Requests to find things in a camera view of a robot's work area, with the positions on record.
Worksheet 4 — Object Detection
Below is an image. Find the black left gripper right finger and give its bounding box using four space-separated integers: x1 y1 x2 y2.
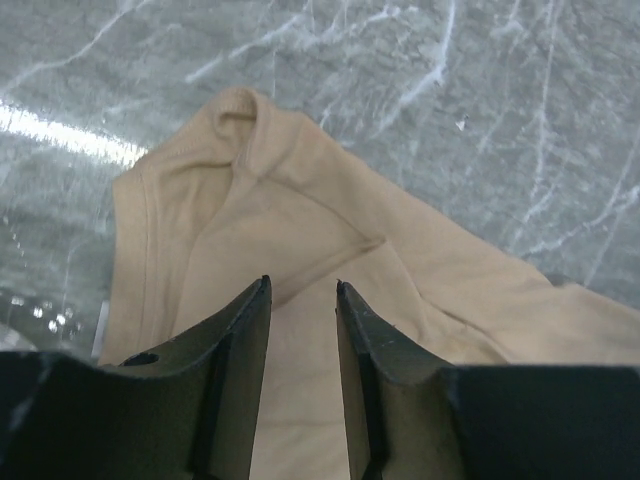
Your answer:
336 282 639 479

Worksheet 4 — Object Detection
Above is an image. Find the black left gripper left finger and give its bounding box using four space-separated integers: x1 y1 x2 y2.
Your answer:
1 277 272 479

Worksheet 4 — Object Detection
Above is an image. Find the beige t shirt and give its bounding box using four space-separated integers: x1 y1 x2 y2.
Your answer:
102 88 639 479

